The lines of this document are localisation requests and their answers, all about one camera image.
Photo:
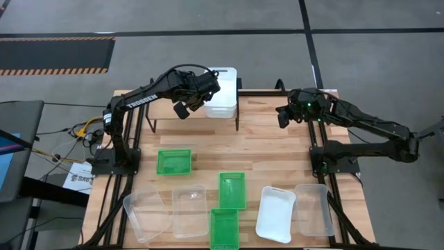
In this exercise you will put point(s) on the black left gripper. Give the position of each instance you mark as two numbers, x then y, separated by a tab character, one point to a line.
199	87

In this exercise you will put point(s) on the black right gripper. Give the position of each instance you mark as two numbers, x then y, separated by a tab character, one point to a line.
296	104

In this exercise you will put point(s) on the green plastic basket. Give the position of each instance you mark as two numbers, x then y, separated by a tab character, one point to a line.
173	163
232	191
224	229

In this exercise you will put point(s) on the clear plastic basket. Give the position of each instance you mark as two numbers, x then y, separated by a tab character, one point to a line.
147	215
190	212
313	210

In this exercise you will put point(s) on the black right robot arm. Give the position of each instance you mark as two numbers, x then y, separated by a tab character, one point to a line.
367	123

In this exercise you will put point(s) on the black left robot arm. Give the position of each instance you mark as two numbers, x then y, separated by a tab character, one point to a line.
142	99

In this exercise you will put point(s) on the wooden shelf with black legs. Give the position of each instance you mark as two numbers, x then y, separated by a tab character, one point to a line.
163	111

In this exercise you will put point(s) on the small white label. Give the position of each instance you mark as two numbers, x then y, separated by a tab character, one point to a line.
331	90

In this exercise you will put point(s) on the grey chair base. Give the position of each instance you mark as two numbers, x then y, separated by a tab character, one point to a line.
433	130

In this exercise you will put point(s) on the black hazard-striped floor mat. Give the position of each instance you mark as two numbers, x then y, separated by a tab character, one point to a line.
52	55

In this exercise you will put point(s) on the white printed paper sheet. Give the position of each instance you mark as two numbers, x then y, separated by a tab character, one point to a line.
78	180

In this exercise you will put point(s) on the grey cart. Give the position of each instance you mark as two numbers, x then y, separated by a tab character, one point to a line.
21	118

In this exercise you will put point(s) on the blue box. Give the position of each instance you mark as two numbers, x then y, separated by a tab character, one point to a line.
5	166

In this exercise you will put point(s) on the black aluminium table frame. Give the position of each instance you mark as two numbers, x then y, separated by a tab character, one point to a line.
270	93

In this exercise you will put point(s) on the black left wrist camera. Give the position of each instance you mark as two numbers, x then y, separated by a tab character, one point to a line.
181	110

